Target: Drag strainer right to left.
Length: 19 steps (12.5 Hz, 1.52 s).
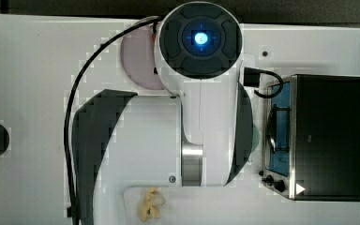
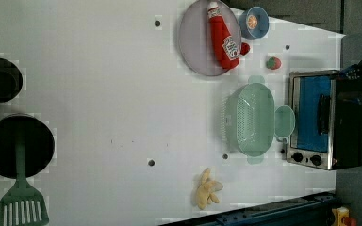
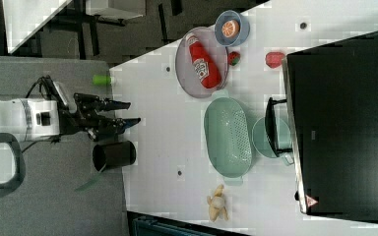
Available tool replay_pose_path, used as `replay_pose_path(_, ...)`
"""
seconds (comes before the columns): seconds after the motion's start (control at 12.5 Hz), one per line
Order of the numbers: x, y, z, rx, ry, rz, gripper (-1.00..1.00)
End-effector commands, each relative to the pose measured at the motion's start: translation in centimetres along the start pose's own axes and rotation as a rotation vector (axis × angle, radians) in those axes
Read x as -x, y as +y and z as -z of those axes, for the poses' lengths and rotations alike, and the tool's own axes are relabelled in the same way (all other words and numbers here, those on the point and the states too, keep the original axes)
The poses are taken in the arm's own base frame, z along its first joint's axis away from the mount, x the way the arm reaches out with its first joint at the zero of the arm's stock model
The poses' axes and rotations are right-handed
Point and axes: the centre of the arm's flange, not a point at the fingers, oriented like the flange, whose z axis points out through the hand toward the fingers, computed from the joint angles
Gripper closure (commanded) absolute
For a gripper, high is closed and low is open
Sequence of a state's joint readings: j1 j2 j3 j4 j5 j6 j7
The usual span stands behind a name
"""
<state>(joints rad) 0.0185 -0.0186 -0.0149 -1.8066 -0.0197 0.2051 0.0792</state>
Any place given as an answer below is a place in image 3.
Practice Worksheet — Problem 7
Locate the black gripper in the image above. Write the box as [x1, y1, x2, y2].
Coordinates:
[57, 93, 141, 142]

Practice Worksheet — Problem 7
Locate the green oval strainer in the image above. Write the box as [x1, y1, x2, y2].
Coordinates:
[204, 89, 253, 186]

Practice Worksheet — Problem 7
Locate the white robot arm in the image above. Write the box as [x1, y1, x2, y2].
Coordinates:
[0, 93, 140, 143]

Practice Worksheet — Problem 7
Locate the green bottle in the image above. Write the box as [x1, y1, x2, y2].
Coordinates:
[93, 75, 114, 86]

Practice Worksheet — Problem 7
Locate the green spatula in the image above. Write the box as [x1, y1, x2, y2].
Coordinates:
[74, 165, 106, 192]

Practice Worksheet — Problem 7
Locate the red ketchup bottle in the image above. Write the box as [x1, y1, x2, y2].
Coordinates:
[185, 32, 221, 89]

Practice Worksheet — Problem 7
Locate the blue crate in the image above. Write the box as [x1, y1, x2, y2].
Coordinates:
[130, 215, 245, 236]

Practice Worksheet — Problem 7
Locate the grey round plate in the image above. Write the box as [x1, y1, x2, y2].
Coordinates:
[175, 27, 228, 98]

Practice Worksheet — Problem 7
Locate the peeled banana toy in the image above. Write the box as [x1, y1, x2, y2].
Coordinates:
[207, 184, 229, 222]

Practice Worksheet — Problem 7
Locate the blue bowl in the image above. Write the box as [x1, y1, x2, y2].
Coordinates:
[215, 10, 250, 46]

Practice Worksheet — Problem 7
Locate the orange slice toy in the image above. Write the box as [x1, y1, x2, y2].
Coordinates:
[221, 20, 240, 38]

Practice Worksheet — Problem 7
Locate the large red strawberry toy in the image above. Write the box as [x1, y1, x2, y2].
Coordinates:
[265, 52, 285, 69]

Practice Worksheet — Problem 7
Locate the green mug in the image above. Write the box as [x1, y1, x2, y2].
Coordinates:
[252, 118, 294, 166]

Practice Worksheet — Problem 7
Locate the black toaster oven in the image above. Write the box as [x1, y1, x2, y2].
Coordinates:
[282, 30, 378, 223]

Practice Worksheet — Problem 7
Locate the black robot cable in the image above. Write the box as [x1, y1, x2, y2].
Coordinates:
[21, 76, 55, 153]

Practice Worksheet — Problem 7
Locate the grey ring object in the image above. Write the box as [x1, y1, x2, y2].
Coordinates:
[0, 133, 26, 198]

